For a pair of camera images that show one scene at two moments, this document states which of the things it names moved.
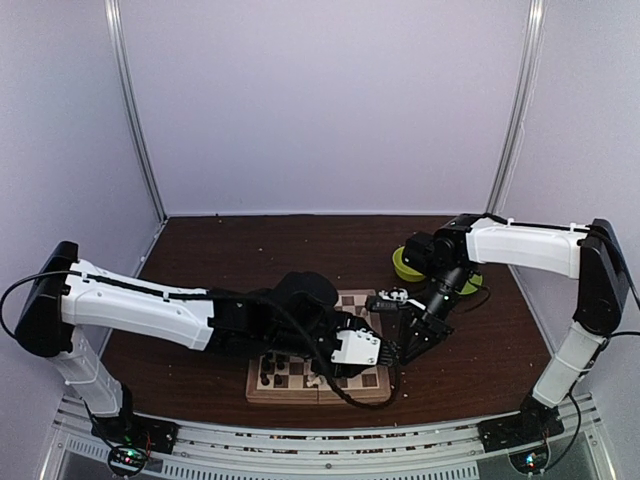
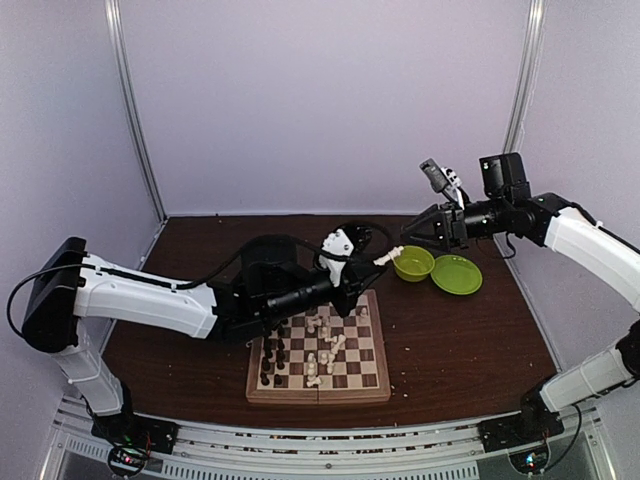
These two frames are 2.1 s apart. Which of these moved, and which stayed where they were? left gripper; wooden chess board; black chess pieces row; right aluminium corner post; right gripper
Moved: left gripper; right gripper
Stayed: black chess pieces row; right aluminium corner post; wooden chess board
